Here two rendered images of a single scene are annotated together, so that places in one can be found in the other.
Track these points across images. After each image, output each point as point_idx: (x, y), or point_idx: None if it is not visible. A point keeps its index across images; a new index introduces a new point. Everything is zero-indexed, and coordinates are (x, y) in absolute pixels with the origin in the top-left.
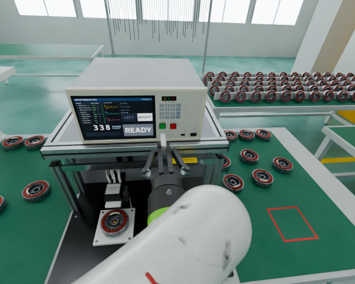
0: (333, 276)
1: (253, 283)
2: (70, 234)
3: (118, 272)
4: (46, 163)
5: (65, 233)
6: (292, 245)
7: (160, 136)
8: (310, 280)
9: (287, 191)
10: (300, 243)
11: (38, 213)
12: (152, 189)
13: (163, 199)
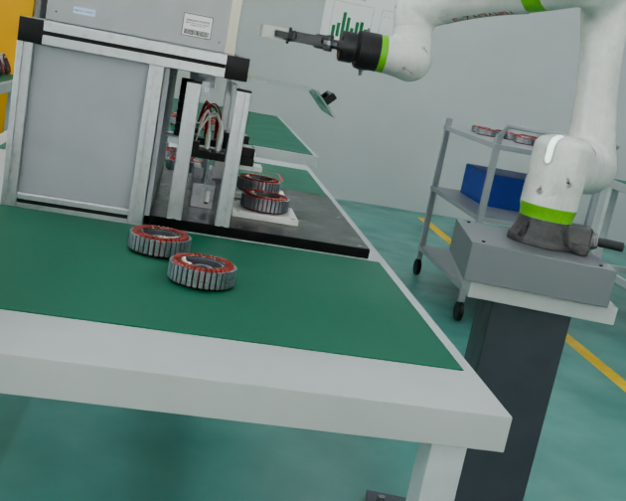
0: (320, 183)
1: (332, 200)
2: (277, 233)
3: None
4: (28, 240)
5: (268, 245)
6: (288, 181)
7: (268, 25)
8: (325, 188)
9: None
10: (285, 179)
11: (220, 253)
12: (354, 41)
13: (374, 33)
